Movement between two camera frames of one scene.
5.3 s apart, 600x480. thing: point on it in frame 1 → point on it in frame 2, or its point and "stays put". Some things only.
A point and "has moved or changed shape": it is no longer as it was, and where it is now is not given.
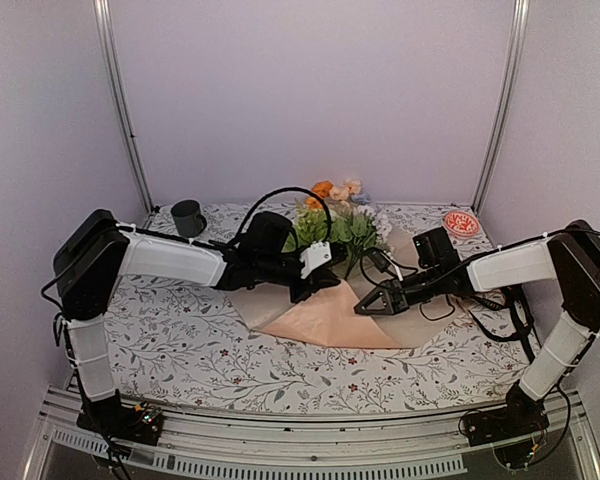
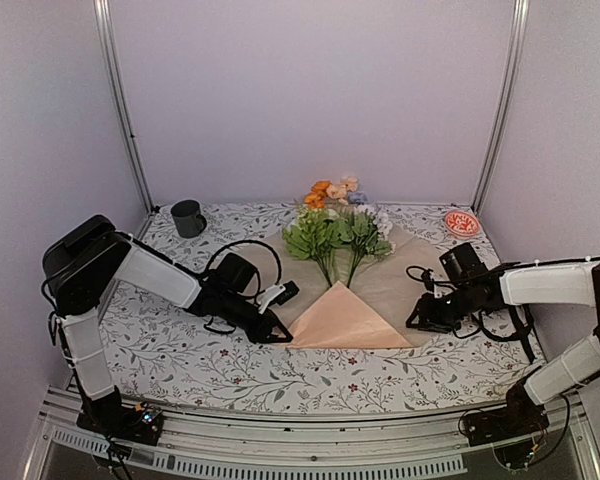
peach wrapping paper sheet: (328, 316) has moved or changed shape
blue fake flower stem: (361, 198) stays put
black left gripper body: (312, 285) → (254, 331)
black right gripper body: (420, 294) → (449, 312)
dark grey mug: (188, 219) stays put
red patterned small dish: (461, 223) stays put
